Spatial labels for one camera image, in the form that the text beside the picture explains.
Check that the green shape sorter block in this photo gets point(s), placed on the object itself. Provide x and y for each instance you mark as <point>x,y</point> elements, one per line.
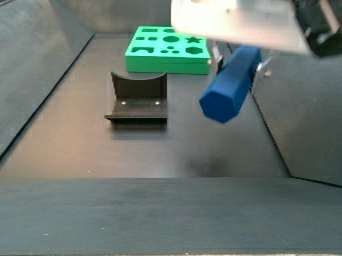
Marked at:
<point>159,50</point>

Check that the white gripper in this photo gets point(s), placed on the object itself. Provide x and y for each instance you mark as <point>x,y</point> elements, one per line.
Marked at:
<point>301,26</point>

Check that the blue hexagonal prism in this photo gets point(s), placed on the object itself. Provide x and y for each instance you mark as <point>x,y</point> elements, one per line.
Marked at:
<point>224,98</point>

